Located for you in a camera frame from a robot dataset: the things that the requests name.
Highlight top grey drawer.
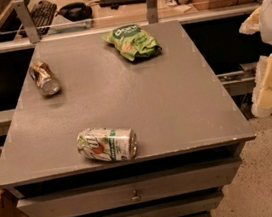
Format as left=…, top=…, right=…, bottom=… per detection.
left=17, top=157, right=241, bottom=217

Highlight right metal frame post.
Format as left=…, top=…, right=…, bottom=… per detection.
left=146, top=0, right=159, bottom=24

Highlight gold crushed soda can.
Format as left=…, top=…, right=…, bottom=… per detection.
left=29, top=61, right=61, bottom=97

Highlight left metal frame post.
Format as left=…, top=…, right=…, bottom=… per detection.
left=12, top=0, right=40, bottom=44

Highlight metal frame post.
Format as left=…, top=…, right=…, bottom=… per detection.
left=12, top=0, right=40, bottom=44
left=146, top=0, right=159, bottom=24

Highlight green chip bag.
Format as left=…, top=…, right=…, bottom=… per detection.
left=102, top=24, right=161, bottom=62

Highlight white green 7up can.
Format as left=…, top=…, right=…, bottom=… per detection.
left=77, top=127, right=137, bottom=162

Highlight grey drawer cabinet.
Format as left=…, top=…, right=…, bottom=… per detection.
left=0, top=21, right=254, bottom=217

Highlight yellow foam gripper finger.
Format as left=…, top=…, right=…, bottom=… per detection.
left=251, top=54, right=272, bottom=118
left=239, top=7, right=261, bottom=35

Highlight black headphones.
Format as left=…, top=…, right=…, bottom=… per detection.
left=58, top=2, right=92, bottom=22

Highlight black computer keyboard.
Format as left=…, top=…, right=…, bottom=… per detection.
left=18, top=0, right=57, bottom=37

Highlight middle grey drawer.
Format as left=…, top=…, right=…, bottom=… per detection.
left=49, top=190, right=228, bottom=217

